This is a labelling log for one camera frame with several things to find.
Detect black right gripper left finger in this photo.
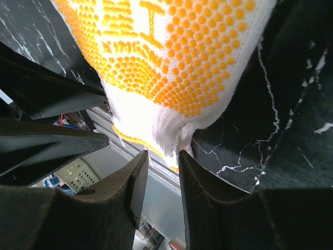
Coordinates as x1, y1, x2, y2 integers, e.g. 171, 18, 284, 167
1, 150, 149, 249

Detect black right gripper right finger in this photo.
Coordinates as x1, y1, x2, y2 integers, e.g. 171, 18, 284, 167
179, 151, 332, 249

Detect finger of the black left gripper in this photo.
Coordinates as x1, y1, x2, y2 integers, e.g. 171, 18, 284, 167
1, 118, 109, 186
1, 43, 106, 120

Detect orange dotted work glove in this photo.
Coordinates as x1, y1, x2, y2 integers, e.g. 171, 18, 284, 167
52, 1, 276, 171

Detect aluminium front rail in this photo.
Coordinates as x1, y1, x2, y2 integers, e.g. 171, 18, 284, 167
87, 107, 180, 190

